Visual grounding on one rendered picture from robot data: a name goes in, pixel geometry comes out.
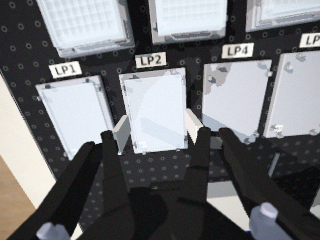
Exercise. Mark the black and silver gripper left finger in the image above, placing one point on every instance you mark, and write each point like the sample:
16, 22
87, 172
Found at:
58, 214

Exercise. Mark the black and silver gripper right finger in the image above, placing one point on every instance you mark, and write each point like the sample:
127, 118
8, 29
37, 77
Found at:
273, 214

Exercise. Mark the white control panel with coloured buttons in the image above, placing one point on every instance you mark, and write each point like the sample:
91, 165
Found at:
223, 196

